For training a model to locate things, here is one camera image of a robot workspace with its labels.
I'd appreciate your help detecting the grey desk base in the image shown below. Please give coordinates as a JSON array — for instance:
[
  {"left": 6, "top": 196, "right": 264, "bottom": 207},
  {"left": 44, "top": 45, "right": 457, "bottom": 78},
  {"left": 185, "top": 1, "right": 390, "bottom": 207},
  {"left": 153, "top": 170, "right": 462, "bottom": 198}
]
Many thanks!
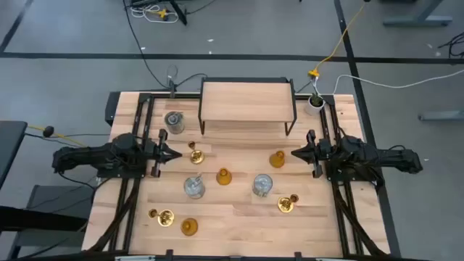
[{"left": 7, "top": 184, "right": 96, "bottom": 260}]

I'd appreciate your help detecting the white pot with green plant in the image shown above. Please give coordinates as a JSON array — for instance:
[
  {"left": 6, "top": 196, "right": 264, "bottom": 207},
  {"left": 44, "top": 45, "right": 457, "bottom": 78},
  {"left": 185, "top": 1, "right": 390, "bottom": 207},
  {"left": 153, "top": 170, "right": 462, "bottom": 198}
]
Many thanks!
[{"left": 304, "top": 92, "right": 326, "bottom": 117}]

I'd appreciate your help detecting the black hanging cable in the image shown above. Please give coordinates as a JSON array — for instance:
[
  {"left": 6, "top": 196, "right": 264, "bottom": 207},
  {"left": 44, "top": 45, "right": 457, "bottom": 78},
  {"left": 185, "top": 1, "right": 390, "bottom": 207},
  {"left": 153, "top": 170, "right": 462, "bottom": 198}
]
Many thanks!
[{"left": 122, "top": 0, "right": 171, "bottom": 90}]

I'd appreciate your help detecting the black clamp with cable loop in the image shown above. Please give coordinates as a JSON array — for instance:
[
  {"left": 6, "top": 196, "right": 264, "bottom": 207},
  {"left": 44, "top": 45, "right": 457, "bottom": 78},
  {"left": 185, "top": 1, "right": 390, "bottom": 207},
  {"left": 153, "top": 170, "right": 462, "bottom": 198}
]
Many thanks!
[{"left": 166, "top": 64, "right": 179, "bottom": 99}]

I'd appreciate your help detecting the grey desk leg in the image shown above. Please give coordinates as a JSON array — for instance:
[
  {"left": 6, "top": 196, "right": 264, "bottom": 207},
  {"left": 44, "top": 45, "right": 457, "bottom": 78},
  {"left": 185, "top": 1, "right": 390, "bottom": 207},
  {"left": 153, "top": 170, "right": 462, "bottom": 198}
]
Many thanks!
[{"left": 383, "top": 0, "right": 454, "bottom": 28}]

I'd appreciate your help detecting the silver metal candle tin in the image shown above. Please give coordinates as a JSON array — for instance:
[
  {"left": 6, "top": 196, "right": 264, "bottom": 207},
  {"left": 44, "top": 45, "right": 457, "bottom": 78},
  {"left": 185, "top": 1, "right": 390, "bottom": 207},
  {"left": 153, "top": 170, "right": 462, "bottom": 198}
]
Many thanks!
[
  {"left": 252, "top": 173, "right": 274, "bottom": 199},
  {"left": 183, "top": 175, "right": 207, "bottom": 200},
  {"left": 164, "top": 110, "right": 186, "bottom": 136}
]

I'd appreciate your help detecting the yellow extension cable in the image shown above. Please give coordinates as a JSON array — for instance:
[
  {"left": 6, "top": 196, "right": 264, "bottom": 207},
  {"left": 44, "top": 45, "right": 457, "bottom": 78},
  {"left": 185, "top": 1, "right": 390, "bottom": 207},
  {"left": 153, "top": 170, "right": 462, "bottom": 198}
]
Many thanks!
[{"left": 307, "top": 1, "right": 369, "bottom": 79}]

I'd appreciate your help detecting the grey desk foot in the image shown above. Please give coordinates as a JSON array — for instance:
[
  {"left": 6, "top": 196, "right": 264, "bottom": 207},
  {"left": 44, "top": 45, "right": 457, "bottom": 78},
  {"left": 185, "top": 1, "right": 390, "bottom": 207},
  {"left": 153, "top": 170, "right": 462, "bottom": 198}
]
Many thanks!
[{"left": 418, "top": 110, "right": 464, "bottom": 122}]

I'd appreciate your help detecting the wooden shelf riser black frame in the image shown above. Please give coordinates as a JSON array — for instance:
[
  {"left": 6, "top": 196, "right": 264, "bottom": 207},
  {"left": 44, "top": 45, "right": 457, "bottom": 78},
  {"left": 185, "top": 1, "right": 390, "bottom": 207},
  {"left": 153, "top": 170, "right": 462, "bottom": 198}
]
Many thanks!
[{"left": 197, "top": 76, "right": 298, "bottom": 137}]

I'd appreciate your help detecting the yellow cable with black plug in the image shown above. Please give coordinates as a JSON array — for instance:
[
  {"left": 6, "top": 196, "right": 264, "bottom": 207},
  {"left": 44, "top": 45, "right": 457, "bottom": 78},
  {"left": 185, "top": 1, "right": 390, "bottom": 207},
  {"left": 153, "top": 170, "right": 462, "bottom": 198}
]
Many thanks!
[{"left": 27, "top": 125, "right": 88, "bottom": 149}]

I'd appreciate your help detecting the black cable bundle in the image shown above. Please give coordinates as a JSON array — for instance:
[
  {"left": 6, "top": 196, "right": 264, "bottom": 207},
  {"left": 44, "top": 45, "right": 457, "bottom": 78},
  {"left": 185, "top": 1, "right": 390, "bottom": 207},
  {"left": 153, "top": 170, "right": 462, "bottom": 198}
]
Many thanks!
[{"left": 437, "top": 31, "right": 464, "bottom": 59}]

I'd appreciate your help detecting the brass candlestick holder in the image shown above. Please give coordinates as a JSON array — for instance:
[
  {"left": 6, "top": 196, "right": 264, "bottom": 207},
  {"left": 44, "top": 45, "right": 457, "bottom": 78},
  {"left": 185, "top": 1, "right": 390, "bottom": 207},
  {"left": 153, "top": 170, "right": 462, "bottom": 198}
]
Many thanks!
[
  {"left": 187, "top": 141, "right": 206, "bottom": 165},
  {"left": 147, "top": 208, "right": 175, "bottom": 228},
  {"left": 277, "top": 194, "right": 300, "bottom": 214}
]

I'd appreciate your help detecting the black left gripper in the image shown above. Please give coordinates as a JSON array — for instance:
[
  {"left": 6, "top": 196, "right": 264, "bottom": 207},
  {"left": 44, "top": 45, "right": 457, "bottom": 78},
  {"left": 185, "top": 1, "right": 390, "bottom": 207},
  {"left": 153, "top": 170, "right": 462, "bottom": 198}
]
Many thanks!
[{"left": 144, "top": 129, "right": 183, "bottom": 178}]

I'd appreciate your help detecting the black rig frame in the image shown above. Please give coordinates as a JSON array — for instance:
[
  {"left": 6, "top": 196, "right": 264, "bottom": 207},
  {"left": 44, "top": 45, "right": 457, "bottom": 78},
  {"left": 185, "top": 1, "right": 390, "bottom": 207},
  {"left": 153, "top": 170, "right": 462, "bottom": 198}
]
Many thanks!
[{"left": 86, "top": 92, "right": 392, "bottom": 261}]

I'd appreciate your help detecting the black side table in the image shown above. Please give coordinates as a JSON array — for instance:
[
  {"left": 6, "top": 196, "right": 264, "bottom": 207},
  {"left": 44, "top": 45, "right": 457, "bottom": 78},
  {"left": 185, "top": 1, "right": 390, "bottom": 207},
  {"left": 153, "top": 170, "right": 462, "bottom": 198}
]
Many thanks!
[{"left": 0, "top": 120, "right": 28, "bottom": 189}]

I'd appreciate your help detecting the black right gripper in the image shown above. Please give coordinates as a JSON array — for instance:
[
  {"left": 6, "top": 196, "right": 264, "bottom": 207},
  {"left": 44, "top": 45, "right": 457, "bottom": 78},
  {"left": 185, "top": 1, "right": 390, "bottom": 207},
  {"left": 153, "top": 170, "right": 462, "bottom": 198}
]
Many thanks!
[{"left": 291, "top": 129, "right": 331, "bottom": 179}]

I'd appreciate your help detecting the thin black cable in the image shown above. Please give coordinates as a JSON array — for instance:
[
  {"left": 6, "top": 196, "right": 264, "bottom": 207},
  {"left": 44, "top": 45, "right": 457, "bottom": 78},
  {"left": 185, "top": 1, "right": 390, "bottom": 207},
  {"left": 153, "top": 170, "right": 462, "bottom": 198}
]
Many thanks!
[{"left": 175, "top": 72, "right": 208, "bottom": 88}]

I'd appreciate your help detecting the amber glass candle holder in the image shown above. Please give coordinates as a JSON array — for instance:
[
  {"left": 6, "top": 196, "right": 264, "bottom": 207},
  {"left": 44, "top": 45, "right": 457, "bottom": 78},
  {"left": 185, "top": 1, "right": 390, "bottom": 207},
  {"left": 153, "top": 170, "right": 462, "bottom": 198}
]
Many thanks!
[
  {"left": 268, "top": 150, "right": 286, "bottom": 169},
  {"left": 180, "top": 217, "right": 199, "bottom": 237},
  {"left": 215, "top": 167, "right": 233, "bottom": 186}
]

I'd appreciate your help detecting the black stand leg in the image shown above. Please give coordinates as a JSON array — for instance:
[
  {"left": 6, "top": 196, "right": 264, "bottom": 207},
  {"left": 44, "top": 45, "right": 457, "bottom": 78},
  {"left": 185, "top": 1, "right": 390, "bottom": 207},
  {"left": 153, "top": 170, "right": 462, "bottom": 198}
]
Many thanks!
[{"left": 168, "top": 0, "right": 189, "bottom": 26}]

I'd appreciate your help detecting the white cable coil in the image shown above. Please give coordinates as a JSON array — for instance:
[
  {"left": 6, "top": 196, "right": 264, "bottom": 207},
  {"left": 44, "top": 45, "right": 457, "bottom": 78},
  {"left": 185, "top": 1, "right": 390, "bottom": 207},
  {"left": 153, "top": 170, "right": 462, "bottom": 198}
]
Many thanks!
[{"left": 129, "top": 4, "right": 181, "bottom": 25}]

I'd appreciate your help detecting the black beam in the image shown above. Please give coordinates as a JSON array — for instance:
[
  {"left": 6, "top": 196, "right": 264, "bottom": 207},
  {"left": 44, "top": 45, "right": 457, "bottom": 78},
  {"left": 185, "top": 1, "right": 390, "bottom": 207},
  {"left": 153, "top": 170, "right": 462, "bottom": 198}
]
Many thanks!
[{"left": 0, "top": 204, "right": 89, "bottom": 233}]

